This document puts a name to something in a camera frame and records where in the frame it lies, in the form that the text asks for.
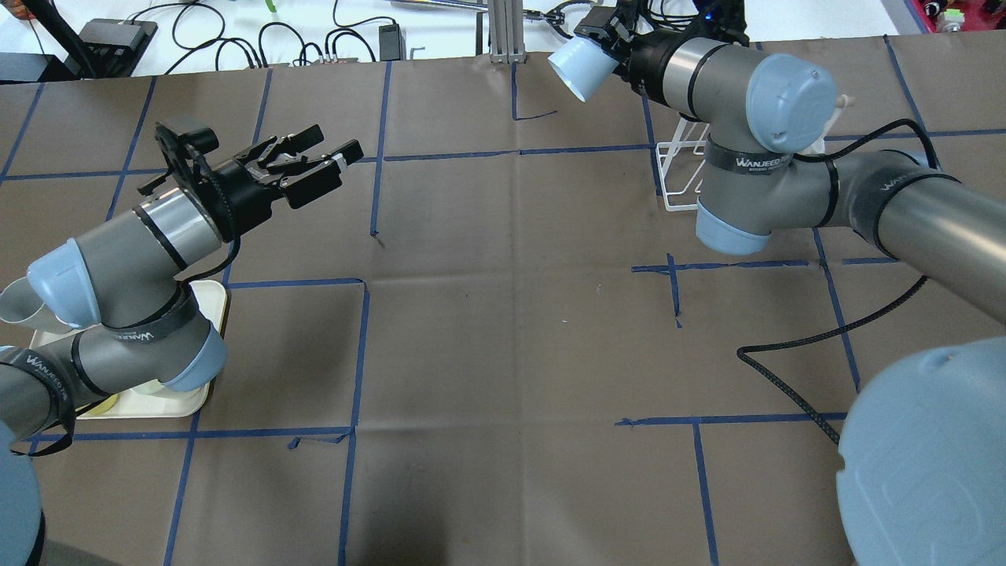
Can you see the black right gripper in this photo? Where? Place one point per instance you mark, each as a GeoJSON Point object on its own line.
{"type": "Point", "coordinates": [648, 54]}

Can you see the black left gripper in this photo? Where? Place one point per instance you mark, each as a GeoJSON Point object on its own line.
{"type": "Point", "coordinates": [238, 187]}

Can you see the light blue ikea cup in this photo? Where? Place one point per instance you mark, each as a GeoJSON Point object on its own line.
{"type": "Point", "coordinates": [583, 66]}

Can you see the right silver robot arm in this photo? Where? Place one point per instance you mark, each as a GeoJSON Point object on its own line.
{"type": "Point", "coordinates": [922, 481]}

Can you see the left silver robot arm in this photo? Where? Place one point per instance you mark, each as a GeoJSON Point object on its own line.
{"type": "Point", "coordinates": [124, 316]}

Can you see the cream plastic tray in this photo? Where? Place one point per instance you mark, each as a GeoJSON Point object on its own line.
{"type": "Point", "coordinates": [167, 385]}

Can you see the red parts tray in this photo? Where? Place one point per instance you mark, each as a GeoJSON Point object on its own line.
{"type": "Point", "coordinates": [951, 16]}

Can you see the aluminium frame post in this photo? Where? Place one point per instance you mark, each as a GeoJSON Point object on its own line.
{"type": "Point", "coordinates": [506, 19]}

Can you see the white wire cup rack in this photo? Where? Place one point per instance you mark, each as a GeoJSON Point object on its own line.
{"type": "Point", "coordinates": [681, 162]}

